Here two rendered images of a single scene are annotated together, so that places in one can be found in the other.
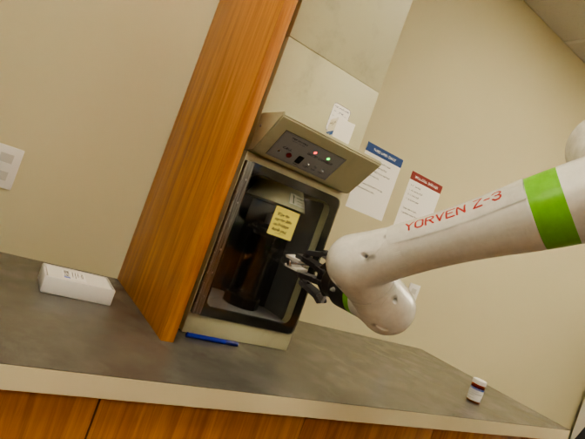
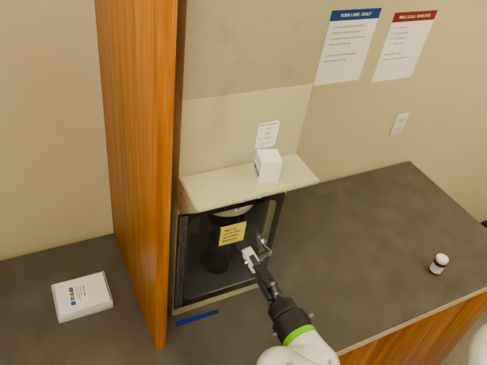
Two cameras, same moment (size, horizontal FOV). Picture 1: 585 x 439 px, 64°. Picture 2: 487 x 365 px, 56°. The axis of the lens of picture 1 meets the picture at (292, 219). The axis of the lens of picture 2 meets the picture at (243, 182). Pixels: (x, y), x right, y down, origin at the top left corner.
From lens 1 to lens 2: 0.99 m
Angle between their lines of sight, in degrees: 41
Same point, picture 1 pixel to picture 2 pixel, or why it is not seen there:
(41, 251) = (46, 238)
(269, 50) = (160, 169)
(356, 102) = (285, 108)
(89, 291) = (93, 308)
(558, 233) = not seen: outside the picture
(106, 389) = not seen: outside the picture
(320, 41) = (222, 82)
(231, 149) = (158, 249)
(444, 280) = (438, 96)
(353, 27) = (261, 41)
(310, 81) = (222, 123)
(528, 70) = not seen: outside the picture
